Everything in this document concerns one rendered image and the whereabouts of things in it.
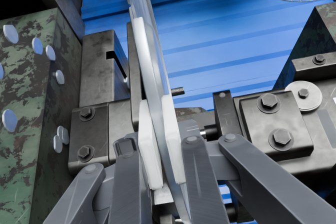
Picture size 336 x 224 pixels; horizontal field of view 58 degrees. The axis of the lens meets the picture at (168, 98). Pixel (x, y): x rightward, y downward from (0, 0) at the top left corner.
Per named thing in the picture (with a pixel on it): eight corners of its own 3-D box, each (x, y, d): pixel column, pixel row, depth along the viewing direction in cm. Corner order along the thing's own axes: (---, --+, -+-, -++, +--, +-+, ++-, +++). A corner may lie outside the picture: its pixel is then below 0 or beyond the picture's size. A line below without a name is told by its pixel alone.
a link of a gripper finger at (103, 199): (148, 200, 15) (88, 213, 15) (147, 150, 19) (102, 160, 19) (141, 173, 14) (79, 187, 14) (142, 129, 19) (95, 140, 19)
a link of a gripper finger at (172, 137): (165, 137, 15) (179, 134, 15) (160, 95, 22) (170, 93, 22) (176, 186, 16) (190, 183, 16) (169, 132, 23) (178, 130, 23)
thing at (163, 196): (154, 204, 47) (183, 200, 47) (147, 120, 56) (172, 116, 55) (165, 216, 55) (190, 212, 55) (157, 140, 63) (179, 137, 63)
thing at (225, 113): (221, 207, 43) (260, 201, 43) (198, 92, 54) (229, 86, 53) (223, 226, 56) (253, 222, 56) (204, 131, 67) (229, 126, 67)
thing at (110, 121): (5, 150, 28) (150, 124, 26) (27, 38, 35) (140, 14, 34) (102, 209, 48) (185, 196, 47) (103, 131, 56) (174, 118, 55)
